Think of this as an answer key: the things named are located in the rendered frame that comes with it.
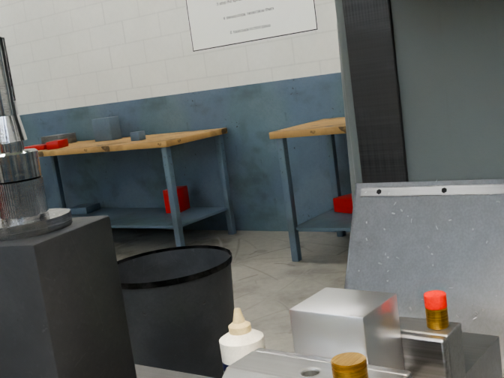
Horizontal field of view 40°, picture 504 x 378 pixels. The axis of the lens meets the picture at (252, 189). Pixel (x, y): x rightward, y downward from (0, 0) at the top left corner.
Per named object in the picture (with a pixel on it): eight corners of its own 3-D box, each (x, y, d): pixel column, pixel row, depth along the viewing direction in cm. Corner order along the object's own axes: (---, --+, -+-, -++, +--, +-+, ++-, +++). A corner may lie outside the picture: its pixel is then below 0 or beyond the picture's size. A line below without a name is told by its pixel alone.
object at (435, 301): (444, 331, 50) (441, 298, 50) (423, 328, 51) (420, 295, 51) (452, 323, 52) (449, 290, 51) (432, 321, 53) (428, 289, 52)
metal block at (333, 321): (372, 401, 47) (362, 317, 46) (298, 387, 51) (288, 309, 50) (405, 370, 51) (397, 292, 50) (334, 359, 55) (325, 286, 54)
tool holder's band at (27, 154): (46, 155, 72) (45, 146, 72) (25, 162, 67) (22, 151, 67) (5, 160, 73) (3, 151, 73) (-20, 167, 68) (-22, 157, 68)
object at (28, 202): (57, 211, 73) (46, 155, 72) (35, 220, 68) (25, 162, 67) (16, 215, 74) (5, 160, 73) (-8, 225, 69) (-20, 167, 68)
